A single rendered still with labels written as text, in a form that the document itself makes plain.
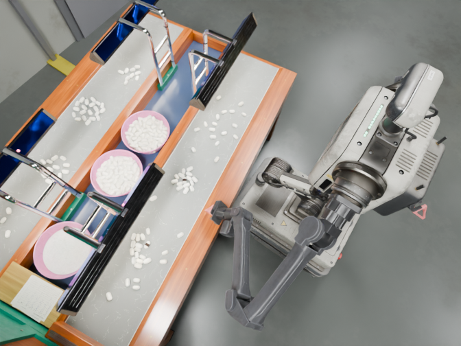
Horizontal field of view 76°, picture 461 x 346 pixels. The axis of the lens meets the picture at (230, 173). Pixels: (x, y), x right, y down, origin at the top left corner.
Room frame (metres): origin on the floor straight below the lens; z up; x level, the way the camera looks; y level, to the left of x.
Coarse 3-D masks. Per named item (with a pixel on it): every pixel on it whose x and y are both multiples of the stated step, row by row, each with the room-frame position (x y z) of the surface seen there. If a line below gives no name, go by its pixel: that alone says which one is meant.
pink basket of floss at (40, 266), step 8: (56, 224) 0.20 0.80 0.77; (64, 224) 0.20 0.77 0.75; (72, 224) 0.21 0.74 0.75; (80, 224) 0.21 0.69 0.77; (48, 232) 0.16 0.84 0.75; (88, 232) 0.18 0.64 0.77; (40, 240) 0.11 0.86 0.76; (40, 248) 0.08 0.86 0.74; (40, 256) 0.05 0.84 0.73; (40, 264) 0.01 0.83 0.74; (40, 272) -0.02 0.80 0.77; (48, 272) -0.02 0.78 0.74
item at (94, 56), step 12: (144, 0) 1.37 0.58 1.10; (156, 0) 1.43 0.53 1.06; (132, 12) 1.27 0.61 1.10; (144, 12) 1.32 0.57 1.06; (120, 24) 1.17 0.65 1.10; (108, 36) 1.08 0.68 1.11; (120, 36) 1.12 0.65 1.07; (96, 48) 0.99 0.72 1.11; (108, 48) 1.03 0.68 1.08; (96, 60) 0.96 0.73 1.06
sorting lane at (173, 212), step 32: (256, 64) 1.37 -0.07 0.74; (224, 96) 1.09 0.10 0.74; (256, 96) 1.12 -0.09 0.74; (192, 128) 0.84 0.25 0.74; (224, 128) 0.87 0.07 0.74; (192, 160) 0.64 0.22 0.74; (224, 160) 0.67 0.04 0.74; (160, 192) 0.44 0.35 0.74; (192, 192) 0.46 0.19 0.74; (160, 224) 0.27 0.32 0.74; (192, 224) 0.29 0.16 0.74; (128, 256) 0.10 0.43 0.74; (160, 256) 0.12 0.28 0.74; (96, 288) -0.06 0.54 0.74; (128, 288) -0.04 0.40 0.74; (96, 320) -0.19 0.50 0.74; (128, 320) -0.17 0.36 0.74
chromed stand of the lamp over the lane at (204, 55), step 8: (208, 32) 1.19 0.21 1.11; (216, 32) 1.18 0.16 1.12; (224, 40) 1.15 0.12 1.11; (232, 40) 1.15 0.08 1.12; (192, 56) 1.05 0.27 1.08; (200, 56) 1.03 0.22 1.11; (208, 56) 1.03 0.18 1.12; (192, 64) 1.05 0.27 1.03; (216, 64) 1.00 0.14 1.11; (192, 72) 1.05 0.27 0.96; (200, 72) 1.16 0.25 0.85; (208, 72) 1.20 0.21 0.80; (192, 80) 1.05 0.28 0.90; (192, 88) 1.05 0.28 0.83
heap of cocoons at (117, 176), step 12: (120, 156) 0.62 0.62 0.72; (108, 168) 0.53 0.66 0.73; (120, 168) 0.54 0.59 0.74; (132, 168) 0.55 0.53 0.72; (96, 180) 0.46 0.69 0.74; (108, 180) 0.46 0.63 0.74; (120, 180) 0.48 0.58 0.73; (132, 180) 0.49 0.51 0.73; (108, 192) 0.40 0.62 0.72; (120, 192) 0.41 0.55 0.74
